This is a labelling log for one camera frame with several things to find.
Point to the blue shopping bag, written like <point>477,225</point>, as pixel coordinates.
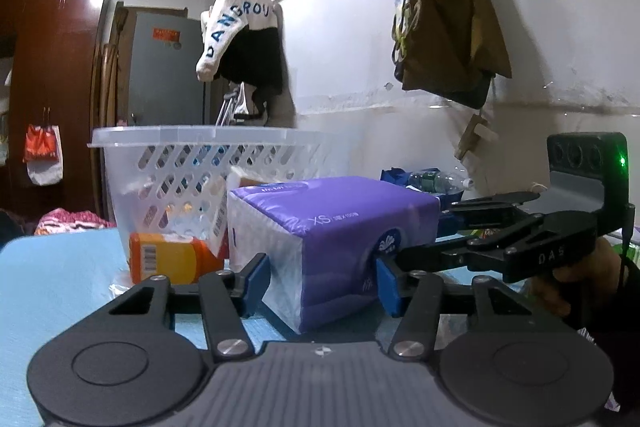
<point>448,223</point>

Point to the right hand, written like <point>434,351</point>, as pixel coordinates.
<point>595,276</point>

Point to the clear water bottle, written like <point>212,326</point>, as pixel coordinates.
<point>439,182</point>

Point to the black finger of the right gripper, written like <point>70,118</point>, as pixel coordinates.
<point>521,244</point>

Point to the white lettered jacket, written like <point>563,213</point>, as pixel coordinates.
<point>223,21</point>

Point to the large purple tissue pack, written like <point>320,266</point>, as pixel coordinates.
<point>322,237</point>

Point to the pink floral blanket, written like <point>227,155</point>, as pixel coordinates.
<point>60,221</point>

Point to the orange box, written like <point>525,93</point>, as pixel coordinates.
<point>183,259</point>

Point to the black hanging garment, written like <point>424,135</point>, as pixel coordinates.
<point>254,56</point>

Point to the white plastic basket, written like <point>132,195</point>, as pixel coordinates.
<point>159,176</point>

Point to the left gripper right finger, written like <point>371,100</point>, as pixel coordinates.
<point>494,354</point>

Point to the orange and white bag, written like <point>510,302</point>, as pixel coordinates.
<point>43,155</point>

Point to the white barcode box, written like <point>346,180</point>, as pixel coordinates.
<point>217,235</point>

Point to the dark red wooden wardrobe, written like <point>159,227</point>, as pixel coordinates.
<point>54,47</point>

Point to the light blue table mat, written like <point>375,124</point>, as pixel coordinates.
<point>51,282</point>

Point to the olive hanging bag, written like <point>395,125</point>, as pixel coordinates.
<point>449,48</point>

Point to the grey metal door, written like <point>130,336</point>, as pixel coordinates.
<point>163,87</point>

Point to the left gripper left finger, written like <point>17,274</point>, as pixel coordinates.
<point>145,358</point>

